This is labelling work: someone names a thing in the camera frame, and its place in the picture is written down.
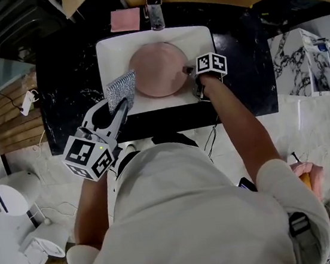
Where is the person's white shirt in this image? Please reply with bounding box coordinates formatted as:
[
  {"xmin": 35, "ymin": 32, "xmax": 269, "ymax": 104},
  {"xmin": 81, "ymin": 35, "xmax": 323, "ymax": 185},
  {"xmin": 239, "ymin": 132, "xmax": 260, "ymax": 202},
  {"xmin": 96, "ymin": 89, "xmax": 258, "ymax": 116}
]
[{"xmin": 52, "ymin": 122, "xmax": 330, "ymax": 264}]

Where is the white power strip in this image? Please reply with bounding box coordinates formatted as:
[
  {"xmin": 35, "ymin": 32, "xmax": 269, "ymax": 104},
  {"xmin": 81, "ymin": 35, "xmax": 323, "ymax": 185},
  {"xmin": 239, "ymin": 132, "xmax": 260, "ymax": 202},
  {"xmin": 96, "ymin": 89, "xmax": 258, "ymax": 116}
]
[{"xmin": 17, "ymin": 89, "xmax": 38, "ymax": 117}]

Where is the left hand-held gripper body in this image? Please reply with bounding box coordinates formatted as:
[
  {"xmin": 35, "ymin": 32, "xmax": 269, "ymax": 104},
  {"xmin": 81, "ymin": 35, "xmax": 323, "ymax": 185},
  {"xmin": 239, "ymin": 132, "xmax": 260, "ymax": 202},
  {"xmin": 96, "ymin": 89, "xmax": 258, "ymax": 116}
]
[{"xmin": 58, "ymin": 121, "xmax": 127, "ymax": 186}]

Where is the cardboard sheet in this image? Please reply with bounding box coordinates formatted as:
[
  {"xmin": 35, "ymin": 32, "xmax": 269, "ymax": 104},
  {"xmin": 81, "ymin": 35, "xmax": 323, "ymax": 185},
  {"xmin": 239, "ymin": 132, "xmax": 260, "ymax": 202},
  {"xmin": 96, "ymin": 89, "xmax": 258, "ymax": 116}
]
[{"xmin": 60, "ymin": 0, "xmax": 99, "ymax": 20}]

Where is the chrome faucet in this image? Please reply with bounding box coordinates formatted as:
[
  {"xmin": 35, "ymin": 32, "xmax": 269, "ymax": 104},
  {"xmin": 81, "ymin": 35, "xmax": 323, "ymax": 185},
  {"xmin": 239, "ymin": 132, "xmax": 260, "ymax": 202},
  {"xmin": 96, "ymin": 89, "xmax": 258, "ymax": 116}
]
[{"xmin": 143, "ymin": 0, "xmax": 167, "ymax": 33}]

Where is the white marble pattern cabinet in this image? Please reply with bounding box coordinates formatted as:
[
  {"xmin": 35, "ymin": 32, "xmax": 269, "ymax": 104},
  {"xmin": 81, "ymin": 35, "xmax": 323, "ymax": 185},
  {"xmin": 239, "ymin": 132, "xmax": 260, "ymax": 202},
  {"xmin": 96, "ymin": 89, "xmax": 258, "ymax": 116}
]
[{"xmin": 266, "ymin": 24, "xmax": 330, "ymax": 103}]

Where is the person's left forearm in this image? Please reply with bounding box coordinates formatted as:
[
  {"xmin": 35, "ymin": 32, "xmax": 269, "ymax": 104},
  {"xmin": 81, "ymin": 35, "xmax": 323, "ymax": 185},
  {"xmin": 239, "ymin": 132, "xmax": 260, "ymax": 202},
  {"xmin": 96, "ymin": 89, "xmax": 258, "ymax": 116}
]
[{"xmin": 67, "ymin": 173, "xmax": 122, "ymax": 253}]

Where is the white rectangular sink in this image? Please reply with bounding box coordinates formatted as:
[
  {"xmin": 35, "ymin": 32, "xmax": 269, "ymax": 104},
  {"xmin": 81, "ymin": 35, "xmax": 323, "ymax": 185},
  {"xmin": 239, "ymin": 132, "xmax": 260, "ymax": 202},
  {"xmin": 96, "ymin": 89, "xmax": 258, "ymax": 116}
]
[{"xmin": 93, "ymin": 22, "xmax": 222, "ymax": 120}]

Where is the pink chair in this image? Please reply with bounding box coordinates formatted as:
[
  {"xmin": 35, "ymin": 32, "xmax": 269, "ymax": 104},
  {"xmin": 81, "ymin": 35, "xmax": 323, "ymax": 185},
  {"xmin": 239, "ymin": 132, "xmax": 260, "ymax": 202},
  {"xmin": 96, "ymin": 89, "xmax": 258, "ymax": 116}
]
[{"xmin": 289, "ymin": 159, "xmax": 328, "ymax": 202}]

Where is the person's white left shoe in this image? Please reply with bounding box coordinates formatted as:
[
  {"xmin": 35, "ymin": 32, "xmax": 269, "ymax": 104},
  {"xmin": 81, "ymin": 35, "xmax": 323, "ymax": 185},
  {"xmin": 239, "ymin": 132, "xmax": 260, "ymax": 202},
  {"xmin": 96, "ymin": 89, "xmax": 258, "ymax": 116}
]
[{"xmin": 123, "ymin": 142, "xmax": 140, "ymax": 156}]

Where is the person's right forearm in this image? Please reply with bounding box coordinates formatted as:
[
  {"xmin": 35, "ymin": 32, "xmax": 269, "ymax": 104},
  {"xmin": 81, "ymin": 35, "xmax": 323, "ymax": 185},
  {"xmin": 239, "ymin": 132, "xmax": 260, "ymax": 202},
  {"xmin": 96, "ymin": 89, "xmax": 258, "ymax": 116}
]
[{"xmin": 199, "ymin": 64, "xmax": 286, "ymax": 190}]

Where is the black drawer cabinet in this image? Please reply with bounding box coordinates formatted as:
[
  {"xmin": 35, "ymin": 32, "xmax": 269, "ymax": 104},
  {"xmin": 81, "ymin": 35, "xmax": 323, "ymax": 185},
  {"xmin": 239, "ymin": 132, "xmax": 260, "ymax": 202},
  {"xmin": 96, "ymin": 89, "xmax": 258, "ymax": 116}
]
[{"xmin": 0, "ymin": 0, "xmax": 72, "ymax": 60}]

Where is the silver scrubbing cloth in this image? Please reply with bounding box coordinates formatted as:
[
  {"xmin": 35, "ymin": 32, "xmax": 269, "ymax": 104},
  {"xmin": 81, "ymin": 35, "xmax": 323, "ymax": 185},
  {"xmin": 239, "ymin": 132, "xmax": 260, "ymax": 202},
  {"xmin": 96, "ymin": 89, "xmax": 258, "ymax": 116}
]
[{"xmin": 103, "ymin": 68, "xmax": 141, "ymax": 116}]

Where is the pink cloth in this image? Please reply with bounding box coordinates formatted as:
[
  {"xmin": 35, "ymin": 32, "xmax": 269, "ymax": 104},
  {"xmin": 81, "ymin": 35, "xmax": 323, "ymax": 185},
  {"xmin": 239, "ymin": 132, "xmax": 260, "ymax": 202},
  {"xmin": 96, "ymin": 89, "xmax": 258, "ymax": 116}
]
[{"xmin": 108, "ymin": 7, "xmax": 143, "ymax": 35}]

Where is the white plastic appliance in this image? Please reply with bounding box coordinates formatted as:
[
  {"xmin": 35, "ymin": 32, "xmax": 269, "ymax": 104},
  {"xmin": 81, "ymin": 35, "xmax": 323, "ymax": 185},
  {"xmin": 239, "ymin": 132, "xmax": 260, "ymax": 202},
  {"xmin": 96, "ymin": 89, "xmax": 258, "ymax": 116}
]
[{"xmin": 16, "ymin": 221, "xmax": 74, "ymax": 264}]

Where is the grey harness strap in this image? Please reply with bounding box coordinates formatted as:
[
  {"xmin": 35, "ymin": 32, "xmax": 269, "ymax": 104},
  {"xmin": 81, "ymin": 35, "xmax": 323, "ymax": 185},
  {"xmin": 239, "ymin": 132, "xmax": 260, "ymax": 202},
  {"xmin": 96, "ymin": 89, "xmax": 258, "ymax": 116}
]
[{"xmin": 286, "ymin": 210, "xmax": 317, "ymax": 264}]

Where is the black marble counter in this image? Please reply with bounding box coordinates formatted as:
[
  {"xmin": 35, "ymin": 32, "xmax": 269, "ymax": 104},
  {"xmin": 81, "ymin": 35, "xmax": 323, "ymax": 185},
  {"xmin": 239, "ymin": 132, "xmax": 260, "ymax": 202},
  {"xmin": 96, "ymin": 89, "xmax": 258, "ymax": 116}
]
[{"xmin": 29, "ymin": 0, "xmax": 282, "ymax": 157}]

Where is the white cylindrical device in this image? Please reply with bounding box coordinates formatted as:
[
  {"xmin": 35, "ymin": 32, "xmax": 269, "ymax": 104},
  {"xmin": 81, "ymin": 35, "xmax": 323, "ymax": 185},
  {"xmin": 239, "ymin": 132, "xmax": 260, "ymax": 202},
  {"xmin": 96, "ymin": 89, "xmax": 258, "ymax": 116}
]
[{"xmin": 0, "ymin": 169, "xmax": 45, "ymax": 219}]

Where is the yellow cushion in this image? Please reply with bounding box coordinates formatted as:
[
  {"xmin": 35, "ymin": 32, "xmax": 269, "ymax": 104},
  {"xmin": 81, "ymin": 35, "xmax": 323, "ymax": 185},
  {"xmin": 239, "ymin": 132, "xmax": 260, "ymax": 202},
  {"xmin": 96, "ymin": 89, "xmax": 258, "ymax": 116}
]
[{"xmin": 298, "ymin": 171, "xmax": 314, "ymax": 192}]

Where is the wooden step platform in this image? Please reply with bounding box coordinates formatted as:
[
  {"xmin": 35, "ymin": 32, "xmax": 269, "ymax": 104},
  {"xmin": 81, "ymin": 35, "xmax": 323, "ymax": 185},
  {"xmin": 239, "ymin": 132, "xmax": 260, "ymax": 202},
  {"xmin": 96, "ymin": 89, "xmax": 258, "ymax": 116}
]
[{"xmin": 0, "ymin": 71, "xmax": 50, "ymax": 156}]

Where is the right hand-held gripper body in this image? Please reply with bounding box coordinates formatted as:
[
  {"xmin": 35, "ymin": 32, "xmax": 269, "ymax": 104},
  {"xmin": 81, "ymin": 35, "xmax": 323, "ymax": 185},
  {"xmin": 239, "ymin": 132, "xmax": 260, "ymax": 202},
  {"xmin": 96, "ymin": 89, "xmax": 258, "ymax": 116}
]
[{"xmin": 187, "ymin": 50, "xmax": 233, "ymax": 104}]

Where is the large pink plate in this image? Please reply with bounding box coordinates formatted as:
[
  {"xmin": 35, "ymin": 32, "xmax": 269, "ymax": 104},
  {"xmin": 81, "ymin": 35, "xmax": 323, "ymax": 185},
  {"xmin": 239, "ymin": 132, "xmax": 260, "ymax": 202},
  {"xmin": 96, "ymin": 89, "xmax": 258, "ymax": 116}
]
[{"xmin": 126, "ymin": 38, "xmax": 194, "ymax": 102}]

